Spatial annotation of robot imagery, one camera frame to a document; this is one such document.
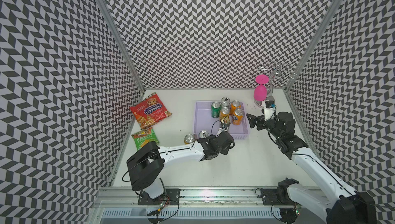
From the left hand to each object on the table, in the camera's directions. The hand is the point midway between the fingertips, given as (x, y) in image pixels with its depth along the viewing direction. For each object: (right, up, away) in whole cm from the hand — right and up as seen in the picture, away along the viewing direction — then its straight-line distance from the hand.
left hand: (222, 142), depth 83 cm
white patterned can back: (+4, +22, +12) cm, 25 cm away
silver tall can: (-10, +5, -5) cm, 12 cm away
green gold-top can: (+3, +11, +8) cm, 14 cm away
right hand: (+17, +16, -4) cm, 23 cm away
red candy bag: (-47, +16, +18) cm, 52 cm away
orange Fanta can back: (+10, +21, +13) cm, 26 cm away
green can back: (-3, +18, +14) cm, 23 cm away
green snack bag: (-45, +1, +7) cm, 46 cm away
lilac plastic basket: (-11, +9, +20) cm, 25 cm away
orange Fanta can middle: (+2, +16, +11) cm, 19 cm away
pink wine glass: (+25, +29, +10) cm, 39 cm away
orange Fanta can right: (+10, +12, +10) cm, 19 cm away
